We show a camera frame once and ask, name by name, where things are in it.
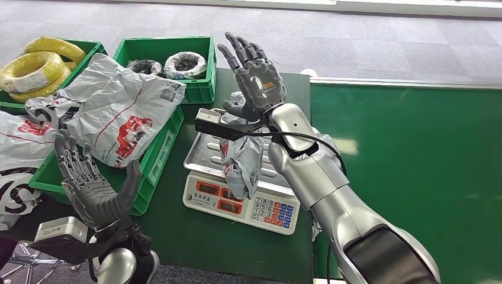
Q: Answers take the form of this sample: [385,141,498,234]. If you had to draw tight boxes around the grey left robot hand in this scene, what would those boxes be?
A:
[54,128,143,231]

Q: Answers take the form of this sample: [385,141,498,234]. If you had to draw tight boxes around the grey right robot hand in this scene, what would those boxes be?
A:
[217,32,287,122]

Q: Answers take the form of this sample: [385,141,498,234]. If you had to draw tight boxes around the small grey package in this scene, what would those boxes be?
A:
[218,91,265,201]

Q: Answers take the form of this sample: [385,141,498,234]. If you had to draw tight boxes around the white package black print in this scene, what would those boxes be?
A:
[0,167,44,231]

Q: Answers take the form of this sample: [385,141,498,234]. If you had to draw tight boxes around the white package red print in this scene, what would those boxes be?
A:
[0,110,59,174]

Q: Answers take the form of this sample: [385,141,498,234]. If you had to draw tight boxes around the large grey package red print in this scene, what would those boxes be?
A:
[59,53,188,169]

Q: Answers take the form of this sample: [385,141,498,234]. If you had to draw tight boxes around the crumpled grey package black print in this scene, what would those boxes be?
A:
[24,95,81,128]

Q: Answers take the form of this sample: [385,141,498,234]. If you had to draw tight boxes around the green conveyor belt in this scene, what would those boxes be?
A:
[308,76,502,284]

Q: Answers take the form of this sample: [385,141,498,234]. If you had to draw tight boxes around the green bin holding small coils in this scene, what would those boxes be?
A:
[113,35,218,105]

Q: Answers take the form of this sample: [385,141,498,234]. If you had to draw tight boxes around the large green plastic bin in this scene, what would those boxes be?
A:
[28,105,185,217]

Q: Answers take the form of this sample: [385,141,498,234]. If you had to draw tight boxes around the chair base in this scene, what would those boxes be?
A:
[0,240,82,284]

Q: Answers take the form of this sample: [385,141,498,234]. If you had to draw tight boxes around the dark green table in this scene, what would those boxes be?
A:
[11,68,316,284]

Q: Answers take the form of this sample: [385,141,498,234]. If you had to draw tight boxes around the electronic weighing scale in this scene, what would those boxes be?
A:
[182,131,301,236]

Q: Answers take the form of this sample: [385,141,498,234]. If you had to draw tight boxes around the green bin holding yellow coils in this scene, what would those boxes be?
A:
[0,38,108,115]

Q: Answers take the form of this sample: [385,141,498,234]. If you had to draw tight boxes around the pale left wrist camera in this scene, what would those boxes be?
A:
[33,216,90,244]

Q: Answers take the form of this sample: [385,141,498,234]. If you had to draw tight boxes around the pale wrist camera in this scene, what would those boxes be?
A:
[194,108,237,142]
[33,216,90,244]

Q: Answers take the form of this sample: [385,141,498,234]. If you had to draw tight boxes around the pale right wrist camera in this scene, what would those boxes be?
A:
[194,108,237,142]

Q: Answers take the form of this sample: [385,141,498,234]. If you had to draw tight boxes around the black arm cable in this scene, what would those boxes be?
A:
[243,131,348,177]

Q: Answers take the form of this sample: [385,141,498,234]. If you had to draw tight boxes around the white grey wire coil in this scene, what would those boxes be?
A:
[163,51,208,80]

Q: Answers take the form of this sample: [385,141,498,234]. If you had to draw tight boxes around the yellow wire coil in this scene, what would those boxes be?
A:
[24,37,88,66]
[0,51,66,95]
[8,62,78,104]

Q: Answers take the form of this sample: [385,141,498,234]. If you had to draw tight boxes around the black wire coil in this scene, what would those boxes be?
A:
[125,59,166,79]

